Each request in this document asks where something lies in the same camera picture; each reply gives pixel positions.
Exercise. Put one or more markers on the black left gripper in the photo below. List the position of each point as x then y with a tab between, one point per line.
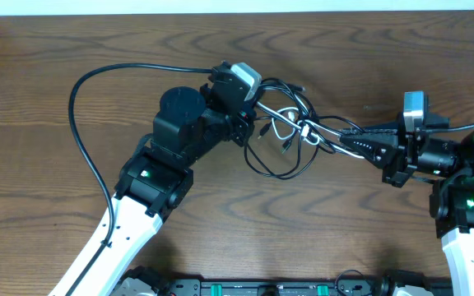
246	125

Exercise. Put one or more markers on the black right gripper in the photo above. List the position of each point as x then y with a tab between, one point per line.
380	147

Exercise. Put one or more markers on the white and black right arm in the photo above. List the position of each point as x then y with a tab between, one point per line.
452	208

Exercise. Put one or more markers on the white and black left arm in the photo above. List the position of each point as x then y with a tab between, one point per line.
158	175

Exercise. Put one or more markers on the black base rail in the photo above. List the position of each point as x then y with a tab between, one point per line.
194	287

